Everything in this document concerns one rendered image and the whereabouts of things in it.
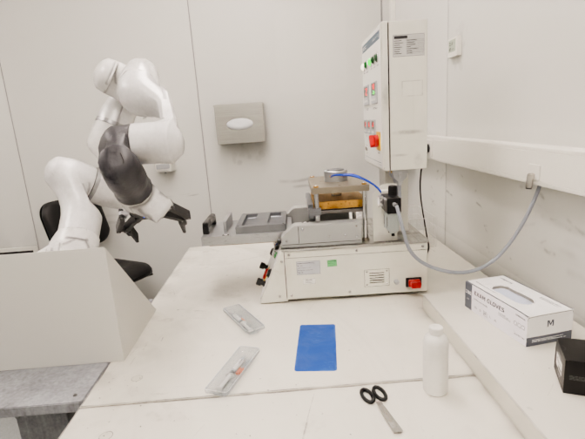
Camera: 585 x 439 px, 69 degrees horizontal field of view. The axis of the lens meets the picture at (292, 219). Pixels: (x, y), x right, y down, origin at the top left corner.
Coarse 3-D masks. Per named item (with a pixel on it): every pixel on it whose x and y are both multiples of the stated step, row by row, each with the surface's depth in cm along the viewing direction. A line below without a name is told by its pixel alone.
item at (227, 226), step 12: (228, 216) 148; (216, 228) 148; (228, 228) 145; (204, 240) 138; (216, 240) 138; (228, 240) 138; (240, 240) 138; (252, 240) 138; (264, 240) 138; (276, 240) 138
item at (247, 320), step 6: (234, 306) 132; (240, 306) 131; (228, 312) 128; (234, 312) 127; (240, 312) 127; (246, 312) 127; (234, 318) 123; (240, 318) 123; (246, 318) 123; (252, 318) 123; (240, 324) 119; (246, 324) 119; (252, 324) 119; (258, 324) 119; (246, 330) 116
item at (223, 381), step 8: (240, 352) 105; (248, 352) 105; (256, 352) 104; (232, 360) 102; (240, 360) 101; (248, 360) 101; (224, 368) 98; (232, 368) 98; (240, 368) 98; (216, 376) 95; (224, 376) 95; (232, 376) 95; (208, 384) 93; (216, 384) 92; (224, 384) 92
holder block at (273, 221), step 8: (248, 216) 156; (256, 216) 156; (264, 216) 151; (272, 216) 156; (280, 216) 156; (240, 224) 141; (248, 224) 147; (256, 224) 140; (264, 224) 139; (272, 224) 138; (280, 224) 138; (240, 232) 139; (248, 232) 139; (256, 232) 139; (264, 232) 139
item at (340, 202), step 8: (344, 192) 149; (352, 192) 148; (312, 200) 146; (320, 200) 138; (328, 200) 137; (336, 200) 136; (344, 200) 136; (352, 200) 136; (360, 200) 136; (328, 208) 137; (336, 208) 137; (344, 208) 137; (352, 208) 137; (360, 208) 137
